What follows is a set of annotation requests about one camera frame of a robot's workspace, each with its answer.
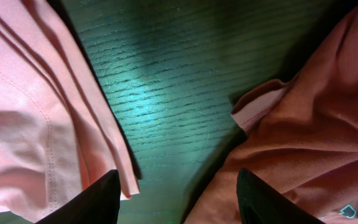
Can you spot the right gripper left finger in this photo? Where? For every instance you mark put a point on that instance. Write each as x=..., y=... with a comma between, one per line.
x=98, y=204

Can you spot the red printed t-shirt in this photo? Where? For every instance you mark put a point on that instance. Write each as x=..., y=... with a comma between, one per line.
x=302, y=137

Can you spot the pink t-shirt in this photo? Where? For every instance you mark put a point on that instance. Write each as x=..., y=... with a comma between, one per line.
x=58, y=134

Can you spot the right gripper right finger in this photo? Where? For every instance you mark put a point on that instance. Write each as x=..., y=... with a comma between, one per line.
x=259, y=203

